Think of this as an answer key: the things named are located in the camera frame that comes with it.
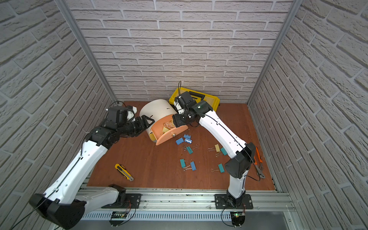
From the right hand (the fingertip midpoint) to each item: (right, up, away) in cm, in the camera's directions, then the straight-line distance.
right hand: (181, 119), depth 77 cm
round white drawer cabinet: (-15, +6, +9) cm, 19 cm away
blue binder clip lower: (+6, -29, +8) cm, 31 cm away
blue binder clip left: (-2, -15, +18) cm, 24 cm away
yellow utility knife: (-36, -30, +6) cm, 47 cm away
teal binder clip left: (0, -27, +9) cm, 29 cm away
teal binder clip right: (+28, -22, +16) cm, 39 cm away
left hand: (-14, -1, -7) cm, 15 cm away
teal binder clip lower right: (+23, -30, +8) cm, 39 cm away
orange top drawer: (-10, -9, -3) cm, 14 cm away
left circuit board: (-33, -50, -5) cm, 60 cm away
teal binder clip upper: (+5, -21, +15) cm, 26 cm away
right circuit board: (+29, -50, -7) cm, 58 cm away
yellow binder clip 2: (+22, -20, +15) cm, 33 cm away
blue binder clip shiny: (+4, -15, +19) cm, 24 cm away
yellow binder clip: (-10, -6, +3) cm, 12 cm away
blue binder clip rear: (+3, -12, +22) cm, 26 cm away
